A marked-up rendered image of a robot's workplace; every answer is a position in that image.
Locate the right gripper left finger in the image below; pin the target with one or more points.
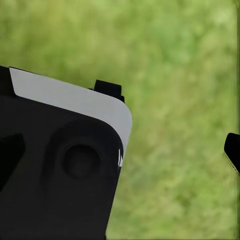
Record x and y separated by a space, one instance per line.
12 149

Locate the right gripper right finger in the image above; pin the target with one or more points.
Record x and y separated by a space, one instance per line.
232 149

